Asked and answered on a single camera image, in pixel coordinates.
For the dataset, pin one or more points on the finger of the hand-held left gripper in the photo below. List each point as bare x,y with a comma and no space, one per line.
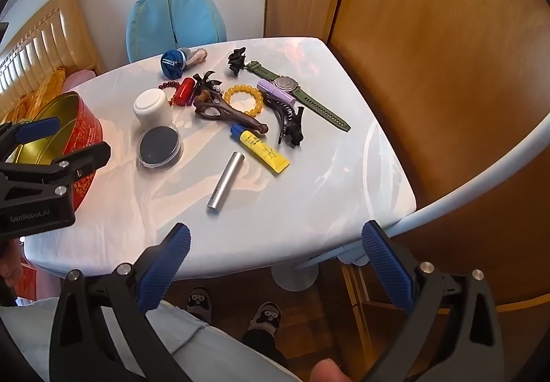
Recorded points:
38,128
90,156

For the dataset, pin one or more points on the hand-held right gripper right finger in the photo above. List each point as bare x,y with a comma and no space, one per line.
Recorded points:
386,266

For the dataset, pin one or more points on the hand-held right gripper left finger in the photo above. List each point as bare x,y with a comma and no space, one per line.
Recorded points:
167,266

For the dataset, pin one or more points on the red round tin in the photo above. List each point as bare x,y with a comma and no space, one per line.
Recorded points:
86,137

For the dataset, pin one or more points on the black round compact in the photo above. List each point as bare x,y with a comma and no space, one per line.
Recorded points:
159,145

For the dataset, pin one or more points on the white round jar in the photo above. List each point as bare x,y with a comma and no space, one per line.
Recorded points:
150,107

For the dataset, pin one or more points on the silver metal tube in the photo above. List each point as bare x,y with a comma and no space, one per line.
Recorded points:
225,180

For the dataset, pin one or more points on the red cylinder case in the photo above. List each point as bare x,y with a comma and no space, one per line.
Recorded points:
184,92

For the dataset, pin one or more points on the black bow clip with pearls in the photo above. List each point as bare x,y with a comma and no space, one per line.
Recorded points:
205,81

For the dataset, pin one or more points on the brown wooden slingshot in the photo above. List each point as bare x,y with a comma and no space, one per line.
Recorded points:
227,115

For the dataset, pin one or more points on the yellow tube with blue cap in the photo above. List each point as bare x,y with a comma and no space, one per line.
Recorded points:
262,150

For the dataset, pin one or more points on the black claw hair clip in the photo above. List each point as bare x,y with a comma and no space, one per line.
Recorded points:
294,128

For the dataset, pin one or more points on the black flower hair clip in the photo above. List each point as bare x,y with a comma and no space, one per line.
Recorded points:
236,59

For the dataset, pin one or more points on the purple tube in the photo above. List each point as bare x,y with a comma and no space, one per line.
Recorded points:
270,90

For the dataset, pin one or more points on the green wrist watch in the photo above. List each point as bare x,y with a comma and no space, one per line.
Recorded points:
285,83

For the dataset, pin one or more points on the person's left hand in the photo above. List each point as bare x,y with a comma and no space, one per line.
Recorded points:
8,261

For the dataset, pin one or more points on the person's right hand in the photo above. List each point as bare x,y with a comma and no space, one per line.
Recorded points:
328,371

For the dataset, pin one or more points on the orange pillow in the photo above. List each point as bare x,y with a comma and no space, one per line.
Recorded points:
47,89

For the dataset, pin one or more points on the panda slipper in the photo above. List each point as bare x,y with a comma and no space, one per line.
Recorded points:
266,315
198,300

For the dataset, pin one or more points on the pink bed sheet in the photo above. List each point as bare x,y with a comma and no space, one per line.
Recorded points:
81,79

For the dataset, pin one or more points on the wooden bed headboard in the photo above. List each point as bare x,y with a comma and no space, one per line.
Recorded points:
43,42

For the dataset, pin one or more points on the person's pale jacket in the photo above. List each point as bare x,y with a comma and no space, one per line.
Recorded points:
215,356

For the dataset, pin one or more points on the person's dark trouser leg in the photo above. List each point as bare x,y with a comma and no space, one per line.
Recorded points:
262,343

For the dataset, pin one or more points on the blue chair backrest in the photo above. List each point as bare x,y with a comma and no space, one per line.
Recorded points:
193,21

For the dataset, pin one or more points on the white table frame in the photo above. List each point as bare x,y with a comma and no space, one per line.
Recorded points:
294,279

